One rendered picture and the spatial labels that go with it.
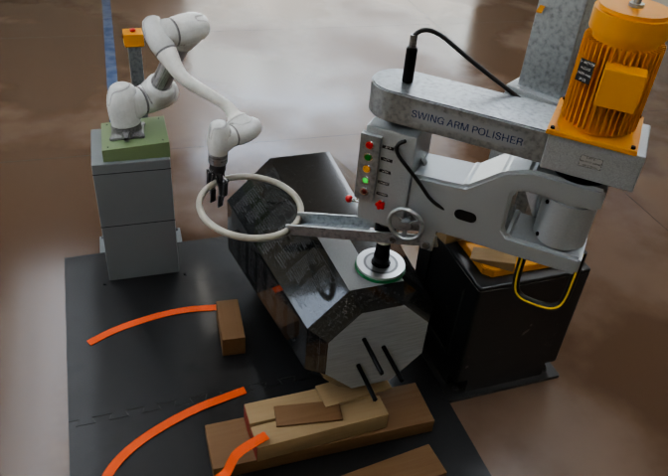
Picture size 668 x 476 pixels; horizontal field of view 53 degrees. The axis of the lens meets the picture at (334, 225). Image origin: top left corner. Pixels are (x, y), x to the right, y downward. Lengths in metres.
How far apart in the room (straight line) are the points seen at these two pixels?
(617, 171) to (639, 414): 1.85
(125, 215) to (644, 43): 2.74
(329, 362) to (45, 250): 2.19
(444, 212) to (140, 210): 1.90
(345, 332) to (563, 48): 1.43
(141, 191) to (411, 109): 1.86
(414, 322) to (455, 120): 1.00
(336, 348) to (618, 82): 1.53
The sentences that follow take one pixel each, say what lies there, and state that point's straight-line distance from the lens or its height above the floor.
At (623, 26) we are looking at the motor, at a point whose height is 2.07.
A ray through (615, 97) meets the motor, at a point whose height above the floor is 1.88.
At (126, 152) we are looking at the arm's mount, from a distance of 3.69.
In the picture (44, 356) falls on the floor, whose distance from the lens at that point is 3.83.
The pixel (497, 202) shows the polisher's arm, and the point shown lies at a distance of 2.48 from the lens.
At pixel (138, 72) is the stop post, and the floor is 0.82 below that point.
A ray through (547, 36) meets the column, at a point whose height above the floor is 1.79.
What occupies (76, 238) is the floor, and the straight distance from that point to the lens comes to 4.56.
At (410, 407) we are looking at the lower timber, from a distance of 3.38.
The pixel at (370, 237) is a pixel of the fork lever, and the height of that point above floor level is 1.02.
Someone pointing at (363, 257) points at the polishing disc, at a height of 0.85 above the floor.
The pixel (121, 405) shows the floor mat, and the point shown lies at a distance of 3.49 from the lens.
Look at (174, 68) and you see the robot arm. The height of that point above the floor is 1.42.
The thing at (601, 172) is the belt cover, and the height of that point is 1.61.
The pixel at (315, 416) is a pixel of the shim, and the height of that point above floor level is 0.21.
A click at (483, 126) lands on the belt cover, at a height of 1.66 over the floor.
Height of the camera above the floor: 2.69
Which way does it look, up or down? 36 degrees down
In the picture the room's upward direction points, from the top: 5 degrees clockwise
